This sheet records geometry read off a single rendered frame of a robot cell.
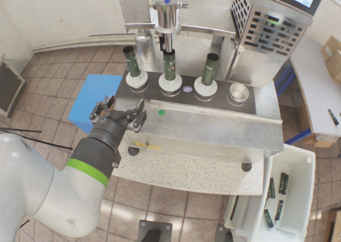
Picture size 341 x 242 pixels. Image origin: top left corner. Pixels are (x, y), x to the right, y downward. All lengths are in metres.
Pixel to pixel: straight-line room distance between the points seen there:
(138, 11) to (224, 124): 0.42
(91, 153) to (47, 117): 2.08
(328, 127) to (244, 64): 1.00
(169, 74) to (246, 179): 0.58
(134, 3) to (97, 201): 0.46
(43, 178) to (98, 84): 1.05
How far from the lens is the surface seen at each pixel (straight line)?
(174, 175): 0.70
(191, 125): 0.46
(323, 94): 1.52
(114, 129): 0.34
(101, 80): 1.25
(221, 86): 0.54
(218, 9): 0.58
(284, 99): 2.26
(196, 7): 0.57
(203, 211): 1.49
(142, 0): 0.44
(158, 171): 0.71
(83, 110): 1.16
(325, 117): 1.36
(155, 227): 1.50
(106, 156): 0.30
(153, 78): 0.55
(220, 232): 1.56
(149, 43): 0.56
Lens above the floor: 1.45
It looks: 63 degrees down
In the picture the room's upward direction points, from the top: 4 degrees counter-clockwise
